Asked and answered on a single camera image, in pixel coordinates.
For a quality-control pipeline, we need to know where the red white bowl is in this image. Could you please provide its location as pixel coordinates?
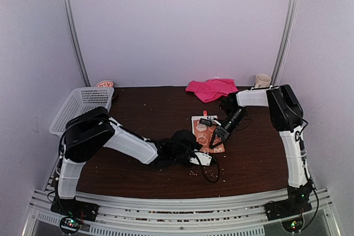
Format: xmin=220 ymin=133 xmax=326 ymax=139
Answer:
xmin=96 ymin=80 xmax=114 ymax=87

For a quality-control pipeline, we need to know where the aluminium post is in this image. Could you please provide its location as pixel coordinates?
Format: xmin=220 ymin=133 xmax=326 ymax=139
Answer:
xmin=63 ymin=0 xmax=91 ymax=87
xmin=271 ymin=0 xmax=299 ymax=86

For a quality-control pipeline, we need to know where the left aluminium post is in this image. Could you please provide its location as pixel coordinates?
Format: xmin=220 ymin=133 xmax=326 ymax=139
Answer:
xmin=63 ymin=0 xmax=91 ymax=87

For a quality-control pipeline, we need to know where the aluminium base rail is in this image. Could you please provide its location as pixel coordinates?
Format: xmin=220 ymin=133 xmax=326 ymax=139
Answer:
xmin=19 ymin=187 xmax=344 ymax=235

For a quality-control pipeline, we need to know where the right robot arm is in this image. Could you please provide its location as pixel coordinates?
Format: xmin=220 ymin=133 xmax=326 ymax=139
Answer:
xmin=209 ymin=84 xmax=309 ymax=215

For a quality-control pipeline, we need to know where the orange bunny towel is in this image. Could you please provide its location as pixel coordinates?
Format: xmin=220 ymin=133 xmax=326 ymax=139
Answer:
xmin=191 ymin=110 xmax=225 ymax=154

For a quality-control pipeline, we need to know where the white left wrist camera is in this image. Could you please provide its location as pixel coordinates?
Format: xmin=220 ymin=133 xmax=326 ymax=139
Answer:
xmin=189 ymin=151 xmax=216 ymax=167

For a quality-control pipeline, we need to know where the right aluminium post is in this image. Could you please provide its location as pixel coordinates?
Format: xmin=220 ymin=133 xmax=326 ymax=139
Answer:
xmin=271 ymin=0 xmax=299 ymax=86

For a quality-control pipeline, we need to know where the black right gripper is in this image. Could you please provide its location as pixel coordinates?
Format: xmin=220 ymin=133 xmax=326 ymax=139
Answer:
xmin=210 ymin=108 xmax=246 ymax=149

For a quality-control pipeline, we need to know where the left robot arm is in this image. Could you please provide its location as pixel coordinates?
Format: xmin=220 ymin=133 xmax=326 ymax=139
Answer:
xmin=56 ymin=107 xmax=204 ymax=216

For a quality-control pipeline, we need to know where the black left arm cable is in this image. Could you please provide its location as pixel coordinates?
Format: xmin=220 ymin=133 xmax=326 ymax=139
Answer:
xmin=197 ymin=155 xmax=221 ymax=184

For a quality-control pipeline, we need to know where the beige printed mug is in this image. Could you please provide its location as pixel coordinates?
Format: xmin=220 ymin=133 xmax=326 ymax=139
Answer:
xmin=254 ymin=74 xmax=272 ymax=88

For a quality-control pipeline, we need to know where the white plastic basket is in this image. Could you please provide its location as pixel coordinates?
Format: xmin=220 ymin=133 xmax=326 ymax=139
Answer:
xmin=49 ymin=87 xmax=114 ymax=137

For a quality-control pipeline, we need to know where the pink towel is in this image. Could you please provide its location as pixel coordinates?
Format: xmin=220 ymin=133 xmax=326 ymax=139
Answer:
xmin=185 ymin=78 xmax=239 ymax=103

